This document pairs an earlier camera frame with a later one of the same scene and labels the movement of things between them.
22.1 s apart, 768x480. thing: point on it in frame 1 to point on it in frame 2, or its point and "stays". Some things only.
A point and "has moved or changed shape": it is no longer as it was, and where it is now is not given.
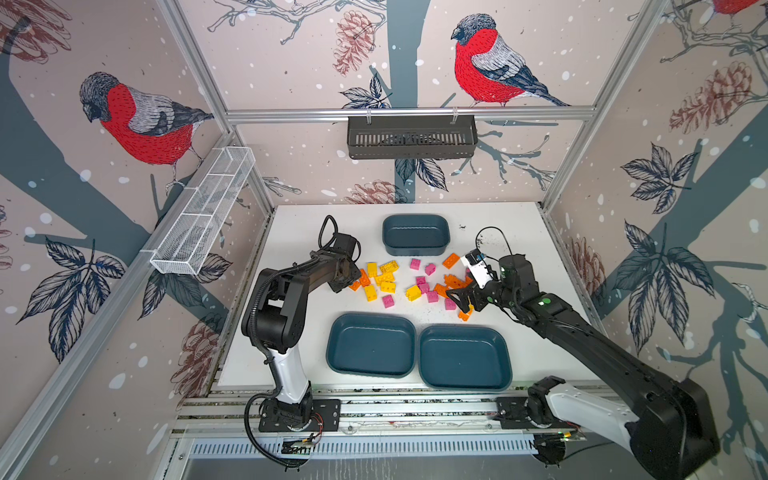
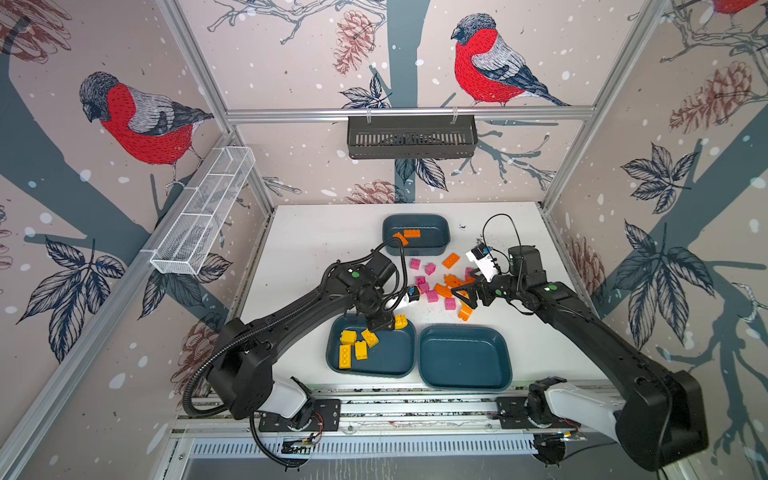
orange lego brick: (450, 261) stays
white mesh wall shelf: (187, 245) stays
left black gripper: (355, 274) to (382, 324)
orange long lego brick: (455, 283) stays
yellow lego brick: (387, 283) to (370, 337)
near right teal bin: (464, 357) stays
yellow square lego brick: (413, 293) has moved or changed shape
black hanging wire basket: (412, 137) stays
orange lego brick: (441, 289) stays
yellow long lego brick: (389, 267) to (345, 356)
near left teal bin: (364, 344) stays
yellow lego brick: (371, 292) has moved or changed shape
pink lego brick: (422, 284) stays
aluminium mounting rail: (362, 410) stays
